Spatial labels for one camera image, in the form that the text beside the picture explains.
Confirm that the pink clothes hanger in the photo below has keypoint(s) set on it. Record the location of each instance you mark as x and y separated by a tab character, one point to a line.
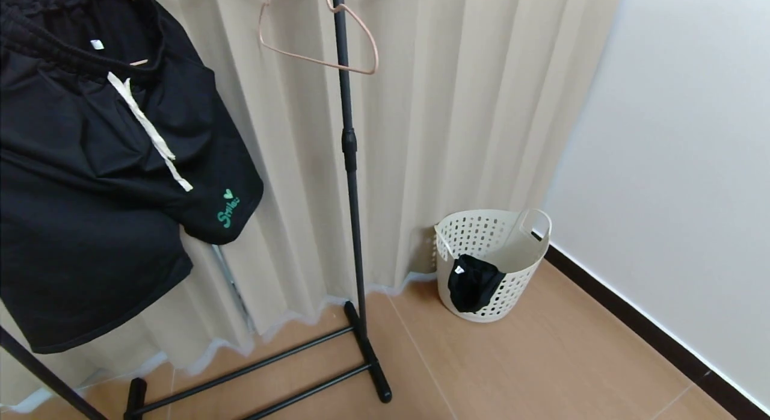
138	62
301	57

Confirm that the white laundry basket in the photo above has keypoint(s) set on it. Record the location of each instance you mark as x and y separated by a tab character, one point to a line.
511	251

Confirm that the black clothes rack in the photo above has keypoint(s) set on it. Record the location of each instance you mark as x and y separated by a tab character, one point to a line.
352	197

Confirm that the black shorts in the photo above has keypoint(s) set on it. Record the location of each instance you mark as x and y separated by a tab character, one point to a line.
90	197

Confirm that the beige curtain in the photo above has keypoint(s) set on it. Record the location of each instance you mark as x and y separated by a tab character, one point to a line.
469	107

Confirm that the black garment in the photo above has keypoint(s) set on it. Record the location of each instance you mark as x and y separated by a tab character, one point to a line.
472	284

